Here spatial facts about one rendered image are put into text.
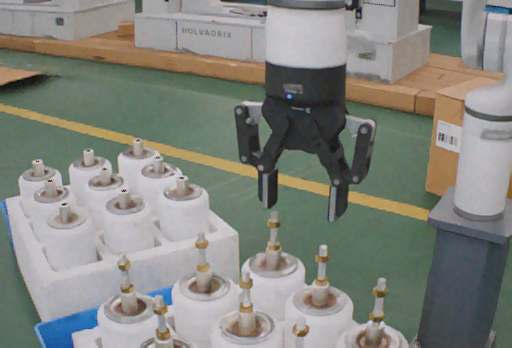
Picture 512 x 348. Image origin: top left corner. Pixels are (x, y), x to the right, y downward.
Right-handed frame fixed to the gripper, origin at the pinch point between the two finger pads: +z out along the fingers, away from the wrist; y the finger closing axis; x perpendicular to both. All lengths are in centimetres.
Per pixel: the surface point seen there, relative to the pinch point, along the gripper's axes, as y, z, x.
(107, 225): -47, 25, 24
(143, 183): -50, 24, 41
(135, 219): -42, 24, 27
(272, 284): -11.4, 23.6, 18.5
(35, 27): -272, 31, 224
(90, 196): -56, 24, 31
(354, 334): 4.0, 22.8, 10.4
